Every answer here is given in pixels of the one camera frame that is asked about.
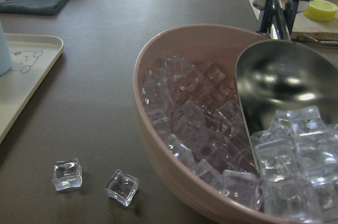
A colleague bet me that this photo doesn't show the half lemon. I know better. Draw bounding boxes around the half lemon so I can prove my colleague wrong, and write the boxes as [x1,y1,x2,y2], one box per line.
[304,0,337,22]

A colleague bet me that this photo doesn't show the bamboo cutting board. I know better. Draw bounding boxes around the bamboo cutting board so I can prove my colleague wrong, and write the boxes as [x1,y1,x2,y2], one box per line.
[249,0,337,42]

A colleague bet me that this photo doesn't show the loose ice cube right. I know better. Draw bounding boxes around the loose ice cube right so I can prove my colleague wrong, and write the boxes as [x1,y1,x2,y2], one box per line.
[105,169,139,207]

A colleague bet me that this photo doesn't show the pile of clear ice cubes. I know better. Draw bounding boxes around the pile of clear ice cubes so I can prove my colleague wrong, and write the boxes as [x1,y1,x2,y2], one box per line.
[139,55,337,223]

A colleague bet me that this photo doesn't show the loose ice cube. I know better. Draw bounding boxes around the loose ice cube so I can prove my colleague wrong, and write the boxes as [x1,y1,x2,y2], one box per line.
[51,157,82,191]
[105,169,139,207]

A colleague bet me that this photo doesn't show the blue cup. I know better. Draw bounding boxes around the blue cup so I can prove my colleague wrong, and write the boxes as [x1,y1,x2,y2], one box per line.
[0,24,12,76]

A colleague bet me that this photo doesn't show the pink bowl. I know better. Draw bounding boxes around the pink bowl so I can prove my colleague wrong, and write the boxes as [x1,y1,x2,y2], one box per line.
[133,24,338,224]

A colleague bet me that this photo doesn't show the loose ice cube left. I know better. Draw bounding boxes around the loose ice cube left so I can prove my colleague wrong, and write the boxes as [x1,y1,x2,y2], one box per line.
[51,157,82,191]

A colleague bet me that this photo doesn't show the metal ice scoop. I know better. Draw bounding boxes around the metal ice scoop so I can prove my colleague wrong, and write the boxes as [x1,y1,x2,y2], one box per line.
[234,0,338,180]

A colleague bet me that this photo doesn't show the grey folded cloth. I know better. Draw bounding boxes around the grey folded cloth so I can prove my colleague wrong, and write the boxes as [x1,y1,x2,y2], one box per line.
[1,0,68,16]

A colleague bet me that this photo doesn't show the cream rabbit tray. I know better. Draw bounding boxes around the cream rabbit tray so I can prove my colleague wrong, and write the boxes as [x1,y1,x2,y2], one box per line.
[1,33,64,140]

